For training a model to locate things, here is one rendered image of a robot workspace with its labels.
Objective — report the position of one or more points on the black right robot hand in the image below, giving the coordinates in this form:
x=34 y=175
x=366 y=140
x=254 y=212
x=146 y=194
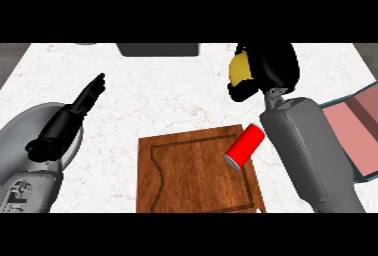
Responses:
x=275 y=66

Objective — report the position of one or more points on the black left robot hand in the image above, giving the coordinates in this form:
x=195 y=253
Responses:
x=64 y=125

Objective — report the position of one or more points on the yellow lemon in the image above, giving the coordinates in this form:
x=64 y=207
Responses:
x=239 y=70

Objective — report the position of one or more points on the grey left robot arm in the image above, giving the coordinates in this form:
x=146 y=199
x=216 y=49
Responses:
x=30 y=156

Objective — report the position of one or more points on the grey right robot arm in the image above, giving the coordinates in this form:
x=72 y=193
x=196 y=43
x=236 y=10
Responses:
x=307 y=150

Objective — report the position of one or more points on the pink cardboard box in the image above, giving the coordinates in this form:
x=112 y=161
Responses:
x=356 y=133

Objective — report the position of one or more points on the brown wooden cutting board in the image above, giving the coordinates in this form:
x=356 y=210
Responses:
x=199 y=173

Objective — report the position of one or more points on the dark grey appliance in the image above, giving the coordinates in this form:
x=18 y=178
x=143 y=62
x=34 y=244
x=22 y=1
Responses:
x=158 y=49

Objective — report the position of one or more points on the red can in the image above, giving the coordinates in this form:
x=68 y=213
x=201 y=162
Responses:
x=245 y=145

